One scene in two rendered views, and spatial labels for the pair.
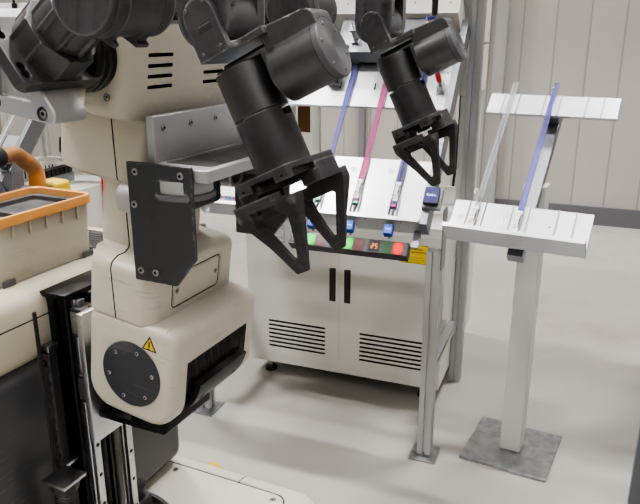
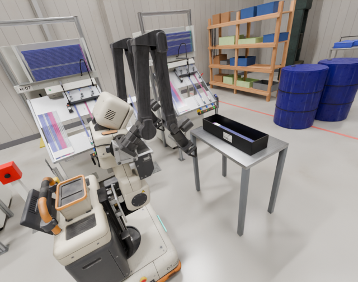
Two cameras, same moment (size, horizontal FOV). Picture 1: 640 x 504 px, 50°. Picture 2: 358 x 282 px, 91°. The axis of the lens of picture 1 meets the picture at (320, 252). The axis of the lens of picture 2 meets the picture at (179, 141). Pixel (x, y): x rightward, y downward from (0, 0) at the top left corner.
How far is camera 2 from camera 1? 83 cm
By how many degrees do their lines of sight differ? 48
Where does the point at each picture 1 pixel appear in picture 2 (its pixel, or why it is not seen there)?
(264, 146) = (185, 141)
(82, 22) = (149, 137)
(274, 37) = (183, 124)
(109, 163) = not seen: hidden behind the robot
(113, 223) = (121, 174)
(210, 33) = (175, 128)
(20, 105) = (127, 160)
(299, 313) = (87, 173)
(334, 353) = (101, 175)
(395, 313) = not seen: hidden behind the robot
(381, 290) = not seen: hidden behind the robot
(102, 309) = (128, 192)
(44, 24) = (135, 141)
